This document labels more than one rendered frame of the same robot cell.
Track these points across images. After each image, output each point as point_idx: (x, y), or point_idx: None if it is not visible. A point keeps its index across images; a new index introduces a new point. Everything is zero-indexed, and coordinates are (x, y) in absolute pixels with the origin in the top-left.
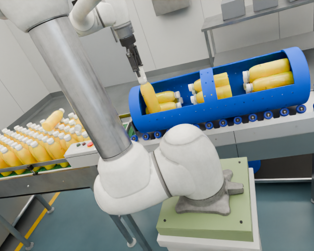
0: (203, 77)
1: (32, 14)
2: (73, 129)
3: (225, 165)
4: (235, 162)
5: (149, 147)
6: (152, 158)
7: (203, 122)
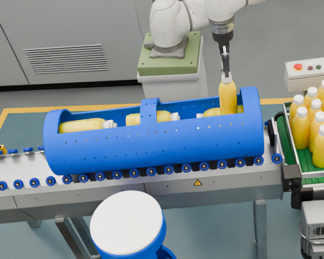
0: (153, 99)
1: None
2: None
3: (153, 62)
4: (146, 63)
5: None
6: (184, 2)
7: None
